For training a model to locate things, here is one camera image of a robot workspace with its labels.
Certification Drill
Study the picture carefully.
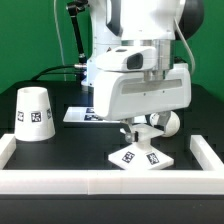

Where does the white lamp bulb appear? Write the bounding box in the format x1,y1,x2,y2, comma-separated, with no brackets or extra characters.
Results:
149,111,180,137

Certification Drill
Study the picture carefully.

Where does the white marker sheet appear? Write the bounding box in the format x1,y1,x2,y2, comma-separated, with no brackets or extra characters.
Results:
62,106,148,125

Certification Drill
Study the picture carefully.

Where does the white lamp shade cone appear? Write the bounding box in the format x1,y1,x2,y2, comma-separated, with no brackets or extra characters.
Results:
15,87,55,142

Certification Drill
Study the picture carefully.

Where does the white thin cable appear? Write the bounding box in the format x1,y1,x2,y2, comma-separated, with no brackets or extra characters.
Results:
52,0,66,66

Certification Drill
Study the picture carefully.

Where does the black cable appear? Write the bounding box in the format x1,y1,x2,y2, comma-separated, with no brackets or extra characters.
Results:
30,64,88,82

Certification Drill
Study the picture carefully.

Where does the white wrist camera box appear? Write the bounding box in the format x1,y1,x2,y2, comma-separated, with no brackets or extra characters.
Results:
96,46,157,72

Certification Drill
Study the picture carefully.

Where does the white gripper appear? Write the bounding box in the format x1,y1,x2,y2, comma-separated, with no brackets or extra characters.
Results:
93,63,191,143

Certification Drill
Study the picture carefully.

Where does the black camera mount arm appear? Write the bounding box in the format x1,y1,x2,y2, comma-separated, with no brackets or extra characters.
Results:
66,0,88,64

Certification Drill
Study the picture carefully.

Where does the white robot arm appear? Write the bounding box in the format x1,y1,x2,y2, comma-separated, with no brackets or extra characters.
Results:
86,0,204,142

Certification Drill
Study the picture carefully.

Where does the white U-shaped fence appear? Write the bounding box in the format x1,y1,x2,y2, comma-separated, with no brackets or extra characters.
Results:
0,134,224,195

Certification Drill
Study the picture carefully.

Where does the white lamp base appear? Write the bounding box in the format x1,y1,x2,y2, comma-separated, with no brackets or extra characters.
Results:
108,124,174,170

